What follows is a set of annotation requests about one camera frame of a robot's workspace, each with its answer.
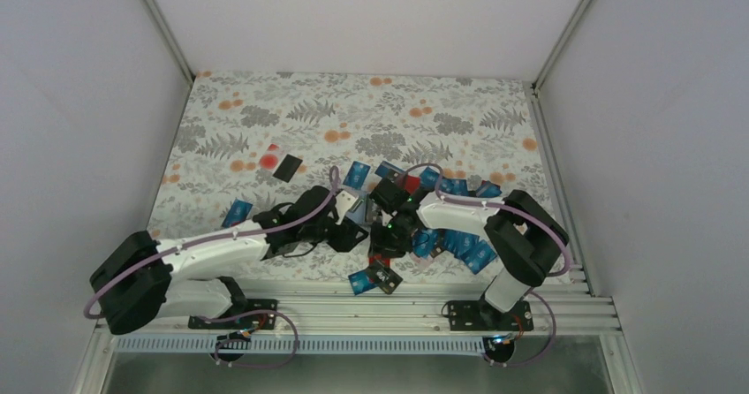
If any teal leather card holder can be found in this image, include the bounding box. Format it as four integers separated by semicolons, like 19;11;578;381
345;194;382;227

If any blue card under left arm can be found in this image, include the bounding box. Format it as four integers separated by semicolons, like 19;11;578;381
222;199;253;228

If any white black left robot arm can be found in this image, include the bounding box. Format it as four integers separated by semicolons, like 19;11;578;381
90;186;368;335

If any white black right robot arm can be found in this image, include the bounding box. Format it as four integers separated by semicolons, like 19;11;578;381
370;179;570;330

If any blue card pile front right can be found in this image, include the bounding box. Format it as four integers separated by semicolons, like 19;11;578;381
412;229;497;275

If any blue card front left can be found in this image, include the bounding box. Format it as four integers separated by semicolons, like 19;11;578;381
348;270;378;296

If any blue card near holder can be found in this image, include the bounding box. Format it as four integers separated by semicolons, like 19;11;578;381
343;161;371;190

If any black card near left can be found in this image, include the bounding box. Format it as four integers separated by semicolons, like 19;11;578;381
273;155;303;183

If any white card with red circle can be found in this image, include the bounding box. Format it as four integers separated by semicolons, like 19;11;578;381
258;143;286;172

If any floral patterned table mat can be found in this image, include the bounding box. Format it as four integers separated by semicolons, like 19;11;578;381
135;70;571;286

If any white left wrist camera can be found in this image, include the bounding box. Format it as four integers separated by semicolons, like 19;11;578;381
335;189;359;225

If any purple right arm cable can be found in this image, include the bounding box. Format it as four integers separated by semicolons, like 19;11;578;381
397;163;575;370

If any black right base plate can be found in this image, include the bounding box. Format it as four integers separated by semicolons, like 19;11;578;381
441;300;534;332

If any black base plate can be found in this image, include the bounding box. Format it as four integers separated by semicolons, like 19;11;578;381
187;299;278;330
441;300;534;332

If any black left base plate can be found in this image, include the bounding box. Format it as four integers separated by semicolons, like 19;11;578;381
187;299;278;330

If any aluminium rail frame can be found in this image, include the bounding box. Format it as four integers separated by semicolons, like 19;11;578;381
95;278;623;337

